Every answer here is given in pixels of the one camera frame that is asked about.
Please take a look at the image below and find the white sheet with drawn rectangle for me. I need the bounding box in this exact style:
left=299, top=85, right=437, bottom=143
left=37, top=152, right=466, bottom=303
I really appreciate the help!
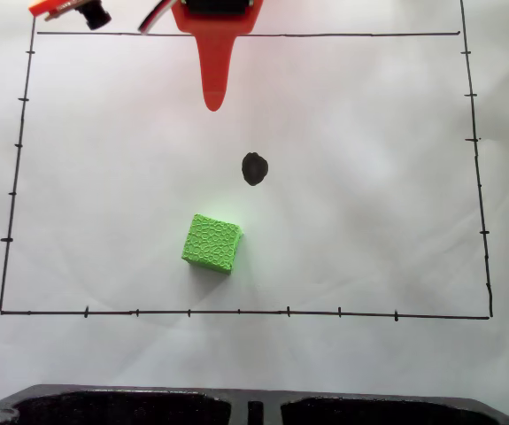
left=0, top=0, right=509, bottom=402

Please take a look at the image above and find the orange camera mount with camera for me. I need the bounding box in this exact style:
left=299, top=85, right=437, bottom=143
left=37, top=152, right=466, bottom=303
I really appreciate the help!
left=28, top=0, right=113, bottom=32

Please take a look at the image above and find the green textured block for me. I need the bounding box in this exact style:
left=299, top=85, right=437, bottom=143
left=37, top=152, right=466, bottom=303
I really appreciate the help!
left=179, top=212, right=244, bottom=276

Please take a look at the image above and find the black plastic tray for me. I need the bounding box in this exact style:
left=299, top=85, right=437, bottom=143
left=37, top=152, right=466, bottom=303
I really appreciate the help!
left=0, top=383, right=509, bottom=425

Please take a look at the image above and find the black dot mark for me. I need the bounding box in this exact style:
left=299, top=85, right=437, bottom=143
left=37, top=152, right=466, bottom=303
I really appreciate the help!
left=240, top=151, right=270, bottom=188

